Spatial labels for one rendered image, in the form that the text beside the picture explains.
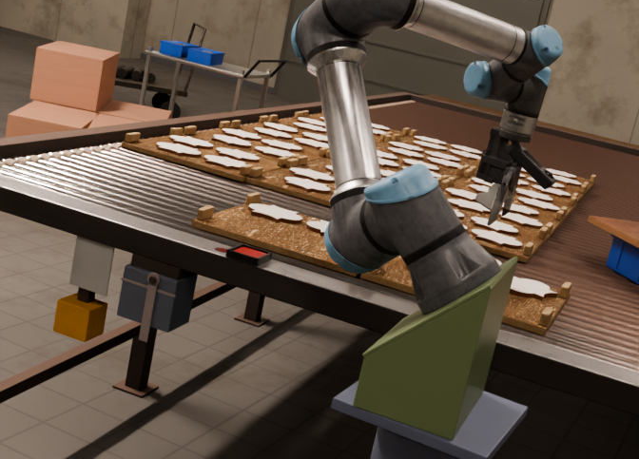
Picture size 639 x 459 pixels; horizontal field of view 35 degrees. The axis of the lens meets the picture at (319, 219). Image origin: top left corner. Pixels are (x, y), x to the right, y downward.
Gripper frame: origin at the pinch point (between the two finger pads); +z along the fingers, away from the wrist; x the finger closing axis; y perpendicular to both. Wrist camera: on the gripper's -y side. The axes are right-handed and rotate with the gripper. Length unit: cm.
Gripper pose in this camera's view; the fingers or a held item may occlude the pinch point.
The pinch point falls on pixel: (498, 221)
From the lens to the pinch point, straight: 226.7
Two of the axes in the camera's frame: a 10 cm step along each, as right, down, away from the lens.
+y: -8.9, -3.1, 3.2
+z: -2.4, 9.4, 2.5
